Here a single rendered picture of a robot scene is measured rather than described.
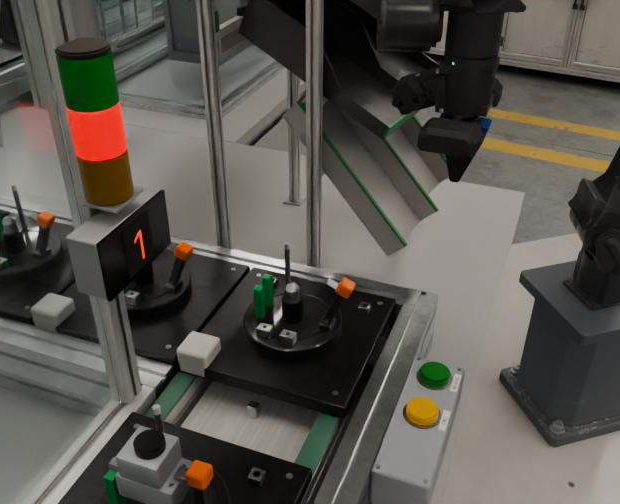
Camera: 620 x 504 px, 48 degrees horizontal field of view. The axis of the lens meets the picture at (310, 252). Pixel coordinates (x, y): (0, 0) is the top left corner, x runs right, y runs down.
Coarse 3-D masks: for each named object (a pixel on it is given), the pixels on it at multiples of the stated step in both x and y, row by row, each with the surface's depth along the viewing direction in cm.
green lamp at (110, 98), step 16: (64, 64) 62; (80, 64) 62; (96, 64) 62; (112, 64) 64; (64, 80) 63; (80, 80) 62; (96, 80) 63; (112, 80) 64; (64, 96) 64; (80, 96) 63; (96, 96) 63; (112, 96) 65
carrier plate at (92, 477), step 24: (120, 432) 83; (168, 432) 83; (192, 432) 83; (96, 456) 80; (192, 456) 80; (216, 456) 80; (240, 456) 80; (264, 456) 80; (96, 480) 77; (240, 480) 77; (264, 480) 77; (288, 480) 77
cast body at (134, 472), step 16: (144, 432) 66; (160, 432) 66; (128, 448) 66; (144, 448) 65; (160, 448) 65; (176, 448) 67; (112, 464) 69; (128, 464) 65; (144, 464) 64; (160, 464) 65; (176, 464) 68; (128, 480) 67; (144, 480) 65; (160, 480) 65; (128, 496) 68; (144, 496) 67; (160, 496) 66; (176, 496) 66
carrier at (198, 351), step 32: (288, 256) 99; (256, 288) 95; (288, 288) 94; (320, 288) 107; (224, 320) 100; (256, 320) 97; (288, 320) 96; (320, 320) 97; (352, 320) 100; (384, 320) 100; (192, 352) 91; (224, 352) 94; (256, 352) 94; (288, 352) 92; (320, 352) 94; (352, 352) 94; (256, 384) 90; (288, 384) 89; (320, 384) 89; (352, 384) 89
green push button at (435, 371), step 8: (424, 368) 91; (432, 368) 91; (440, 368) 91; (448, 368) 92; (424, 376) 90; (432, 376) 90; (440, 376) 90; (448, 376) 90; (432, 384) 90; (440, 384) 90
